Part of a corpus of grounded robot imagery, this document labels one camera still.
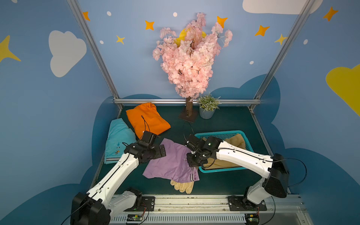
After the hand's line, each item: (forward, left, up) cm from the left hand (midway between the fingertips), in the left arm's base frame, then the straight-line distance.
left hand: (159, 151), depth 81 cm
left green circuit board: (-32, +10, -13) cm, 36 cm away
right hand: (-7, -19, +1) cm, 20 cm away
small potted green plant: (+37, -33, +3) cm, 49 cm away
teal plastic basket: (+15, -41, -4) cm, 44 cm away
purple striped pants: (-5, -9, -11) cm, 15 cm away
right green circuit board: (-31, -52, -15) cm, 62 cm away
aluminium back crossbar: (+48, -12, -4) cm, 50 cm away
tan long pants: (+12, -51, -5) cm, 53 cm away
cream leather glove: (-17, -17, -12) cm, 27 cm away
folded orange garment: (+34, +16, -10) cm, 39 cm away
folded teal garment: (+13, +30, -7) cm, 34 cm away
